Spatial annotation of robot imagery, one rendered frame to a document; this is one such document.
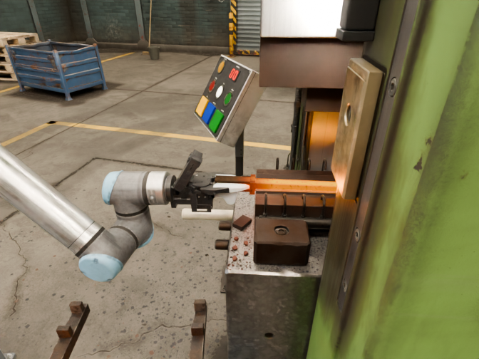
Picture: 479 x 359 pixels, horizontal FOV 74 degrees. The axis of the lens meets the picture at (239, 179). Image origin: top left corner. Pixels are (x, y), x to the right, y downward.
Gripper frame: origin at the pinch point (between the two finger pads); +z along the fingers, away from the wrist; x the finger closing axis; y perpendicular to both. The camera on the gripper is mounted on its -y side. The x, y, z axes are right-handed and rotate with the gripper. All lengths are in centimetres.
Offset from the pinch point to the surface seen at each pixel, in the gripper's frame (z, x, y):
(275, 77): 6.7, 7.4, -28.2
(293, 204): 12.0, 7.3, 1.6
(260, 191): 4.2, 2.7, 1.1
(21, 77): -382, -437, 73
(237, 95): -4.4, -41.9, -10.5
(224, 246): -4.9, 10.0, 12.8
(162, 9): -253, -857, -2
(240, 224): -0.7, 7.5, 7.9
